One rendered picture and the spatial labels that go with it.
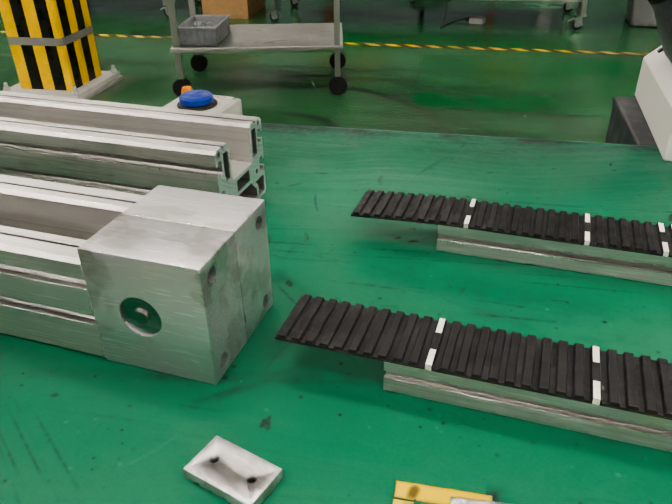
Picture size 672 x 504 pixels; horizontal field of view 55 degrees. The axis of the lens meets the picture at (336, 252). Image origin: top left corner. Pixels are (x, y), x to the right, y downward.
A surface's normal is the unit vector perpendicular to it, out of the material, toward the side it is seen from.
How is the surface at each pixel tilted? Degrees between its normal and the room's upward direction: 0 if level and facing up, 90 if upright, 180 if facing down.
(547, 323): 0
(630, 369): 0
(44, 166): 90
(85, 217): 90
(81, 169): 90
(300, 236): 0
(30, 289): 90
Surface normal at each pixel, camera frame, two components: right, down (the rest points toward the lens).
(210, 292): 0.95, 0.15
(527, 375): -0.02, -0.85
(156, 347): -0.32, 0.50
